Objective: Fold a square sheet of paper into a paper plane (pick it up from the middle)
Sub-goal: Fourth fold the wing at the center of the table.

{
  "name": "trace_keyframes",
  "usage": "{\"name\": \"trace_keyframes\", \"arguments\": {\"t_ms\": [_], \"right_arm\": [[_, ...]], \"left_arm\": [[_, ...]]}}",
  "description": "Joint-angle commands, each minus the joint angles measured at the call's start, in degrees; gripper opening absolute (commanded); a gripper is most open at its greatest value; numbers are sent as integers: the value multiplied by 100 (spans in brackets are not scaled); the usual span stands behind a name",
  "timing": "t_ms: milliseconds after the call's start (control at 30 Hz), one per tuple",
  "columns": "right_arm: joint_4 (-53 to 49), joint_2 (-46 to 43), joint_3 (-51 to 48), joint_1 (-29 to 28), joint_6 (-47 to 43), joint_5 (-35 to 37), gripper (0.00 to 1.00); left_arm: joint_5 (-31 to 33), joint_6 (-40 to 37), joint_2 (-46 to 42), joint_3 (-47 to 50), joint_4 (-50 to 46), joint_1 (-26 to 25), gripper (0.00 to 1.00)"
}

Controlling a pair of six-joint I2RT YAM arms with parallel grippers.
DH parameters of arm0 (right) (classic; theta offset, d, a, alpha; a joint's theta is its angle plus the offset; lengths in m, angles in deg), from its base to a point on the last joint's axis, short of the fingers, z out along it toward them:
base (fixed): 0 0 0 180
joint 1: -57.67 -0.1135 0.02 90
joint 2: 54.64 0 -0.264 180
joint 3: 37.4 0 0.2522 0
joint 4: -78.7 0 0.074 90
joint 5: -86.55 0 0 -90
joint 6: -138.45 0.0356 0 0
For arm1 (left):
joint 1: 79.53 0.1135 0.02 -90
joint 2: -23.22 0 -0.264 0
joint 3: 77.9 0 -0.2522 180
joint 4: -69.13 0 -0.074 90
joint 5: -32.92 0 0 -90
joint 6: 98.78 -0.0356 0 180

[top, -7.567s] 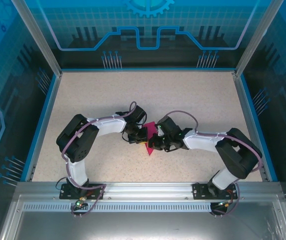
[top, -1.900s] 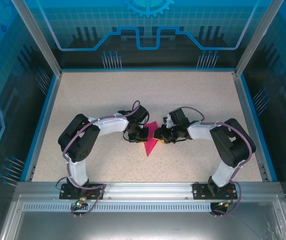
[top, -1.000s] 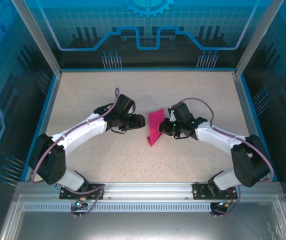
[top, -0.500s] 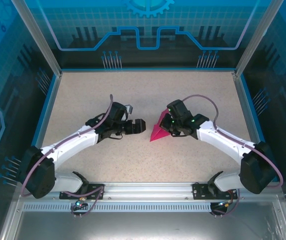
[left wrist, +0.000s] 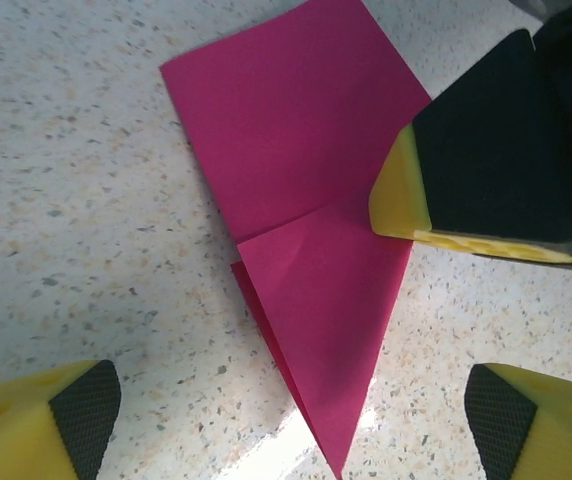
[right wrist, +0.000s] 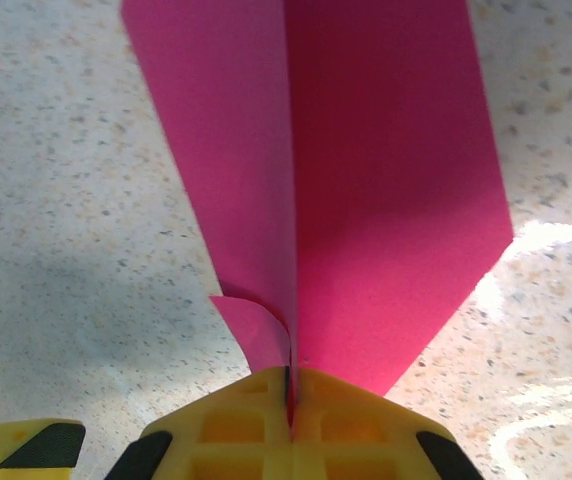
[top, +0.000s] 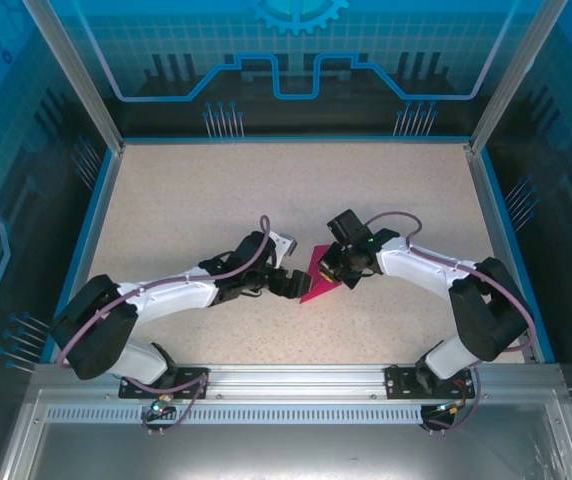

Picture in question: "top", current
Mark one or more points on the small connector with green light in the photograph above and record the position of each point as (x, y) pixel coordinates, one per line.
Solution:
(158, 407)
(448, 408)

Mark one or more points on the thin aluminium crossbar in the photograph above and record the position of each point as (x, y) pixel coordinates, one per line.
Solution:
(296, 141)

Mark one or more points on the metal tray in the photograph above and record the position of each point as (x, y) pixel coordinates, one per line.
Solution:
(286, 450)

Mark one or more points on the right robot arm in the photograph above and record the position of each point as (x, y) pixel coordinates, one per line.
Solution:
(416, 265)

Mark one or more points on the blue gear print panel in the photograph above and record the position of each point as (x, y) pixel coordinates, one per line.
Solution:
(296, 50)

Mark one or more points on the aluminium mounting rail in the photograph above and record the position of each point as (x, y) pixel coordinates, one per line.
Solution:
(296, 380)

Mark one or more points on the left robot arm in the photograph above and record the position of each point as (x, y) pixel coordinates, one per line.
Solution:
(176, 295)

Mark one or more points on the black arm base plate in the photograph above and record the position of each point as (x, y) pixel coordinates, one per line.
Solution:
(126, 391)
(395, 385)

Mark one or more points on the aluminium frame post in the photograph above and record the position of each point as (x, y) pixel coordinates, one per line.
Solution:
(78, 75)
(514, 75)

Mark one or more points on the blue circuit print panel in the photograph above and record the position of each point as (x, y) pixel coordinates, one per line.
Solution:
(566, 175)
(6, 175)

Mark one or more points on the pink paper sheet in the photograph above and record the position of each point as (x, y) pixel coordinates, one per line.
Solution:
(316, 292)

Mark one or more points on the blue table edge strip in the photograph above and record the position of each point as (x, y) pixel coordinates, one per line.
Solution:
(82, 250)
(507, 225)

